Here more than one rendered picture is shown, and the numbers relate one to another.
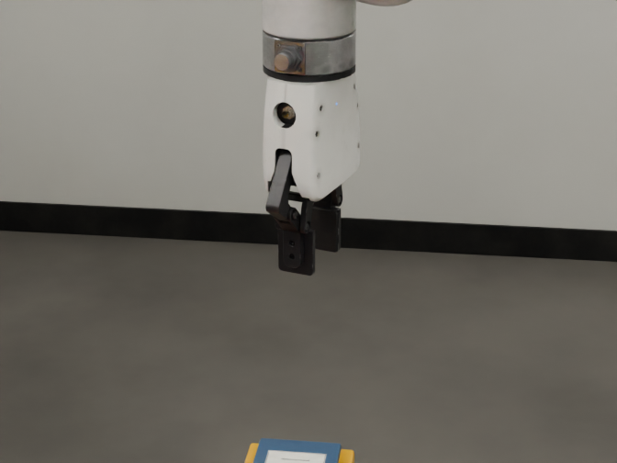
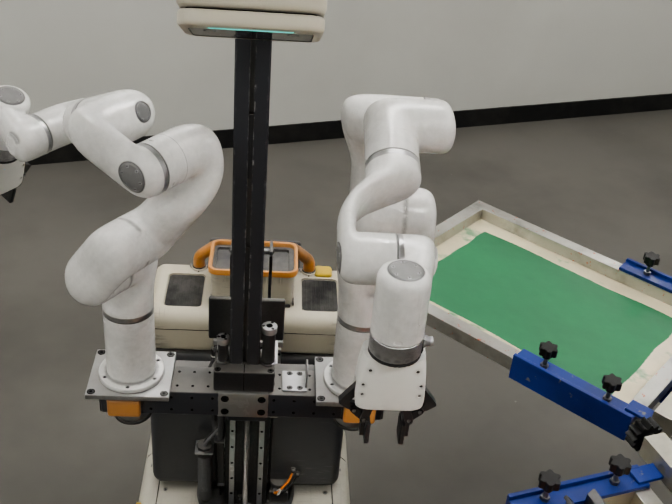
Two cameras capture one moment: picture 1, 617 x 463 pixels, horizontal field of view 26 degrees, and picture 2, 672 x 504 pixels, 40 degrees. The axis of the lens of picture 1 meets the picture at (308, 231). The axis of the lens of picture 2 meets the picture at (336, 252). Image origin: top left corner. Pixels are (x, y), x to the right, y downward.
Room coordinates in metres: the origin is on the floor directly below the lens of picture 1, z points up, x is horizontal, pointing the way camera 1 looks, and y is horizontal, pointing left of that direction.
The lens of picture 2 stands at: (1.64, 0.85, 2.35)
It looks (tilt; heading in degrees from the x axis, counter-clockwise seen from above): 33 degrees down; 241
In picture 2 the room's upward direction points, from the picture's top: 5 degrees clockwise
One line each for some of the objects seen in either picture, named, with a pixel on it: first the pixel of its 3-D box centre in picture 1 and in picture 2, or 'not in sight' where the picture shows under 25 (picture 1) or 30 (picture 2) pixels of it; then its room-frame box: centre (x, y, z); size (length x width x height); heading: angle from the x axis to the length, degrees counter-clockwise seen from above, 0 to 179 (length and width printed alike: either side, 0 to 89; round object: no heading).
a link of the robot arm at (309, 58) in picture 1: (305, 49); (401, 339); (1.04, 0.00, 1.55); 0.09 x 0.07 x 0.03; 155
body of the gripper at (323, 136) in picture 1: (309, 118); (391, 373); (1.05, 0.00, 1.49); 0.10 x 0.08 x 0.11; 155
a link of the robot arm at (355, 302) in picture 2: not in sight; (370, 283); (0.87, -0.36, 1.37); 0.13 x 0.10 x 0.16; 155
